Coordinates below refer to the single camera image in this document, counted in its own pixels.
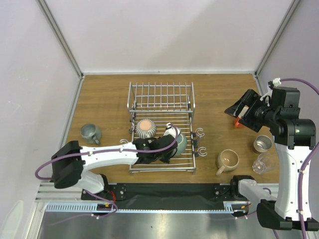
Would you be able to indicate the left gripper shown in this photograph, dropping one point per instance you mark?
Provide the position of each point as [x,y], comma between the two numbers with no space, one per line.
[166,159]

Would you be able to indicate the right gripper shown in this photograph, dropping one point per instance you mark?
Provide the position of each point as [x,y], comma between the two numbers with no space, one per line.
[248,109]

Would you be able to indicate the white ribbed mug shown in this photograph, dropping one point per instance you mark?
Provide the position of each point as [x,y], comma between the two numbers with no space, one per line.
[146,128]

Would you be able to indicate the teal ceramic mug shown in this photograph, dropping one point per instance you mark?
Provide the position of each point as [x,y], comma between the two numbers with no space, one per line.
[181,145]

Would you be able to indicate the beige ceramic mug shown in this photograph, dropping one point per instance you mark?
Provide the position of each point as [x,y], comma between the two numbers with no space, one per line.
[227,161]

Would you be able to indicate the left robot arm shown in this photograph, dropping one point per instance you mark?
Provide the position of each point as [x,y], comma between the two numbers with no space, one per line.
[72,164]

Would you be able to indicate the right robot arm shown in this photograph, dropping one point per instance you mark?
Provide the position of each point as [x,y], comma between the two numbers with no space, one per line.
[294,141]

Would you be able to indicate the orange mug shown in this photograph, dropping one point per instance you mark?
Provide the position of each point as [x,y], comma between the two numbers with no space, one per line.
[236,122]

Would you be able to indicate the steel tumbler cup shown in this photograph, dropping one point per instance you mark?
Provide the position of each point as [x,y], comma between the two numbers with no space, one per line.
[261,144]

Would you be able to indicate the black base mat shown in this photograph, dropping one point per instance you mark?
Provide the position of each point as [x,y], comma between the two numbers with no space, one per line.
[170,193]

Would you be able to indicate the clear glass cup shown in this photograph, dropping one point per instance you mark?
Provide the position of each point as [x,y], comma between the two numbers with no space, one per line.
[264,163]

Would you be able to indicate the metal wire dish rack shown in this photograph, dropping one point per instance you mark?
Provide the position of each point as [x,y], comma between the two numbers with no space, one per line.
[164,103]

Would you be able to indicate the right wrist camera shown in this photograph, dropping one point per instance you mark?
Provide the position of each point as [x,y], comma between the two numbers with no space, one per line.
[271,84]

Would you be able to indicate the white cable duct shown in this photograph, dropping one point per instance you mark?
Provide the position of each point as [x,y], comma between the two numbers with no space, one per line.
[226,207]

